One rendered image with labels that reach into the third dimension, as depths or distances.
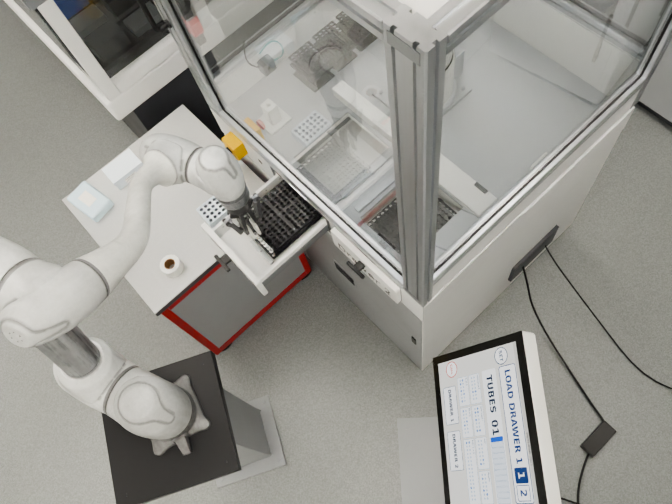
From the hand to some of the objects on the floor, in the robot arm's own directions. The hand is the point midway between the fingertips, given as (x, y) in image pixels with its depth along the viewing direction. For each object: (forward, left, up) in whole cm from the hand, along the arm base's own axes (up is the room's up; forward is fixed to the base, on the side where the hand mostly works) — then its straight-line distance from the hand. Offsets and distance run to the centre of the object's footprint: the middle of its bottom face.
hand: (252, 229), depth 185 cm
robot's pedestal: (-46, -38, -96) cm, 113 cm away
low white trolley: (-20, +34, -98) cm, 106 cm away
